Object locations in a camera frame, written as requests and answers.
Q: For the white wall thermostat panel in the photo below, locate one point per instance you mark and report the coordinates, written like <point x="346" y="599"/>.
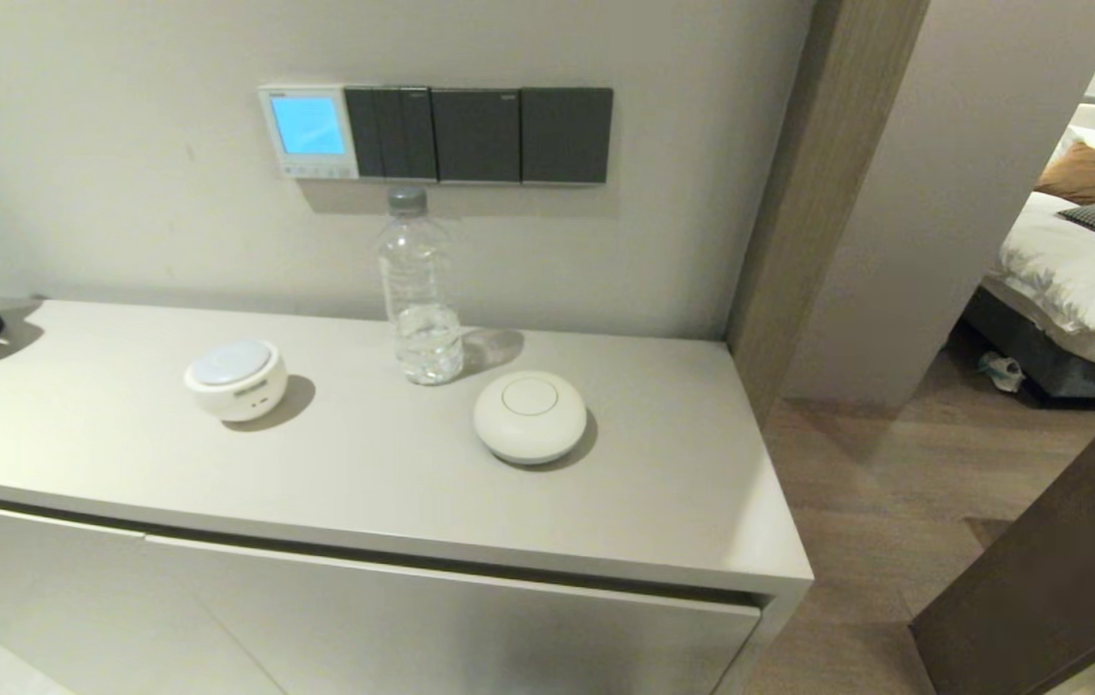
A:
<point x="308" y="125"/>

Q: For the white round puck device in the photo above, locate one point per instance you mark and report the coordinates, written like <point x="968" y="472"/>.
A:
<point x="530" y="417"/>

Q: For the clear plastic water bottle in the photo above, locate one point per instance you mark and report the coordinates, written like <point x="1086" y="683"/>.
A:
<point x="420" y="290"/>

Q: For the beige cabinet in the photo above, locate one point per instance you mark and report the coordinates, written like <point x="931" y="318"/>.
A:
<point x="364" y="483"/>

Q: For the white round device grey top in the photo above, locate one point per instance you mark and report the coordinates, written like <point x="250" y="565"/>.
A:
<point x="234" y="381"/>

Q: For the white teal sneaker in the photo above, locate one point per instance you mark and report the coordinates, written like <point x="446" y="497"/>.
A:
<point x="1001" y="372"/>

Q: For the bed with white bedding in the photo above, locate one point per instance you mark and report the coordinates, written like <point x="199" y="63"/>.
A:
<point x="1079" y="290"/>

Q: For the brown wooden door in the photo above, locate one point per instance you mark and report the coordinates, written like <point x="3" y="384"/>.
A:
<point x="1059" y="560"/>

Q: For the brown pillow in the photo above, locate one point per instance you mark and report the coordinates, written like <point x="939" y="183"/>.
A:
<point x="1093" y="176"/>

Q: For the white pillow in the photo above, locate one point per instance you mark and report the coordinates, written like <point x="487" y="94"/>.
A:
<point x="1093" y="143"/>

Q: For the dark grey single rocker switch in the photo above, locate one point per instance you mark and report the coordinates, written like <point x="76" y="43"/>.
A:
<point x="476" y="135"/>
<point x="567" y="135"/>

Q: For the dark grey triple rocker switch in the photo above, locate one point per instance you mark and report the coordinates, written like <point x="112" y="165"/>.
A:
<point x="393" y="133"/>

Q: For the wooden door frame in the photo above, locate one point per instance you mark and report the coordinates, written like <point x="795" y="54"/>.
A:
<point x="818" y="193"/>

